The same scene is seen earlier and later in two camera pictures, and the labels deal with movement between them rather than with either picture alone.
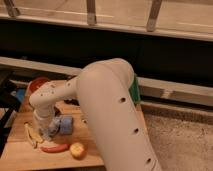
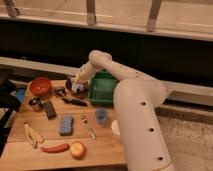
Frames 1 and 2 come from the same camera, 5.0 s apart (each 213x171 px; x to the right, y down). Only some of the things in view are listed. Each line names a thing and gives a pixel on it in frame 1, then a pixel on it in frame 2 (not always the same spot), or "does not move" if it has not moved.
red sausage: [55, 148] does not move
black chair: [9, 103] does not move
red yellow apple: [77, 150] does not move
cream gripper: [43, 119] → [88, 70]
